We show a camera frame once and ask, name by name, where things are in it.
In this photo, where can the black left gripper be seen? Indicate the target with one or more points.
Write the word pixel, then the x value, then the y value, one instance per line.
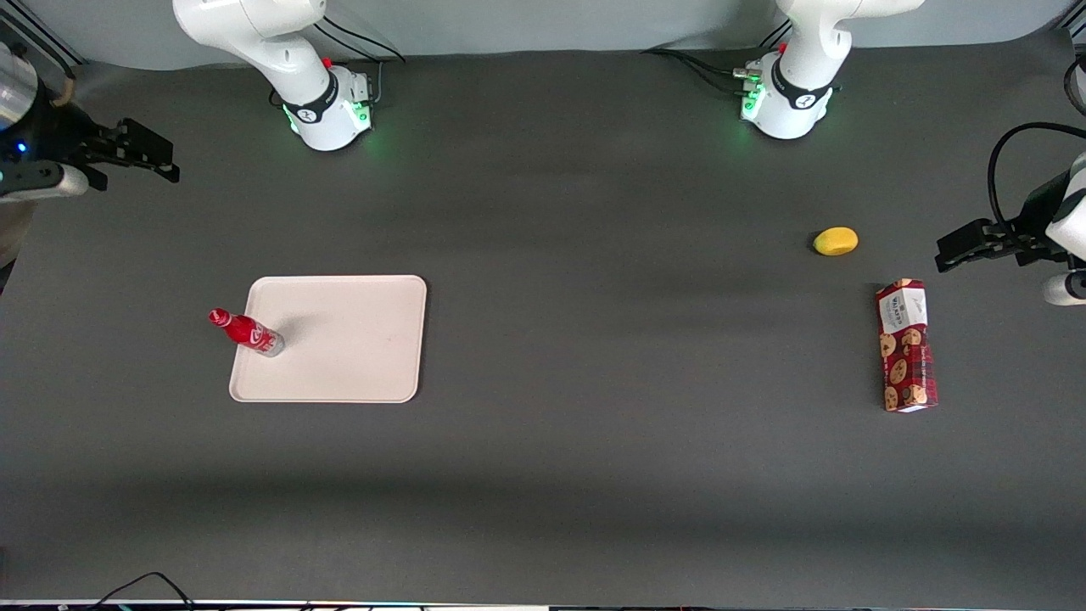
pixel 1032 210

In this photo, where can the red cookie box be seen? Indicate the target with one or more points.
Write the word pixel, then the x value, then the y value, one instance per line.
pixel 906 356

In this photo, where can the beige plastic tray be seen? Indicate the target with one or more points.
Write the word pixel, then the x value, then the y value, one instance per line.
pixel 356 339

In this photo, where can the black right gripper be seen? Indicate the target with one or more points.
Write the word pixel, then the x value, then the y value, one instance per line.
pixel 53 136

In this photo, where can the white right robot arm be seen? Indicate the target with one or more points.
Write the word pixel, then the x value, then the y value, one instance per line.
pixel 280 51

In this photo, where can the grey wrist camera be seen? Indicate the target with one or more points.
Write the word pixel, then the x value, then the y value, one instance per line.
pixel 42 180
pixel 1065 288

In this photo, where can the yellow lemon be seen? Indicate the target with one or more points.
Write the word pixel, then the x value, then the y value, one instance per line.
pixel 836 242

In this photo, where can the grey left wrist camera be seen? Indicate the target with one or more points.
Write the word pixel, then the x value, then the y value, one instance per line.
pixel 1065 288

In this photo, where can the red coke bottle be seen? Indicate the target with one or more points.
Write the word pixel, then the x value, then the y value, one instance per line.
pixel 250 331

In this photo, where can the aluminium frame rail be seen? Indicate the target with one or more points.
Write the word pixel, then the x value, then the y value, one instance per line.
pixel 51 42

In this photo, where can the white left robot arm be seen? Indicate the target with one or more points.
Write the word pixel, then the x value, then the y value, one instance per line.
pixel 806 76

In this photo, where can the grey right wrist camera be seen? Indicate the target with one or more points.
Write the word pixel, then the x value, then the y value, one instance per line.
pixel 42 180

